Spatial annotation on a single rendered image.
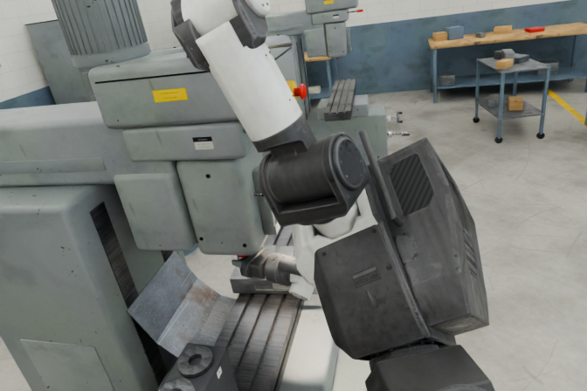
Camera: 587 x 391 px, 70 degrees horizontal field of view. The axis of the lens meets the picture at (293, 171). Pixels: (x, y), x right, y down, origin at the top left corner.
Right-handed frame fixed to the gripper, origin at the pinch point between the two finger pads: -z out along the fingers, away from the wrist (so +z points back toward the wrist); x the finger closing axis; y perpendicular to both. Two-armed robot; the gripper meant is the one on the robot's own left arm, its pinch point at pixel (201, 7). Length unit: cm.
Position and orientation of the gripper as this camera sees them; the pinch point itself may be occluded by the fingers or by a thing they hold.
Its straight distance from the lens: 105.9
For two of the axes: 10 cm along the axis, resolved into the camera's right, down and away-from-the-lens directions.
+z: 4.7, -2.4, -8.5
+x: 7.7, -3.6, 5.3
